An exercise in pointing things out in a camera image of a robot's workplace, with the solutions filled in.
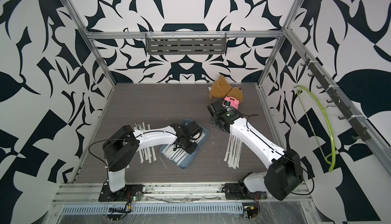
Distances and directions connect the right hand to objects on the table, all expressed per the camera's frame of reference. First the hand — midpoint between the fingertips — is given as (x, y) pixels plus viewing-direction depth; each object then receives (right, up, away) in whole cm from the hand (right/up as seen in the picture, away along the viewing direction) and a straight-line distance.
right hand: (216, 120), depth 83 cm
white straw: (-21, -20, +2) cm, 29 cm away
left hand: (-12, -15, +5) cm, 20 cm away
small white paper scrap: (-28, -23, +1) cm, 37 cm away
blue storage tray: (-15, -21, 0) cm, 26 cm away
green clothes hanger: (+40, +1, -25) cm, 47 cm away
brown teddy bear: (+6, +19, +22) cm, 30 cm away
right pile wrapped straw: (+11, -18, +4) cm, 21 cm away
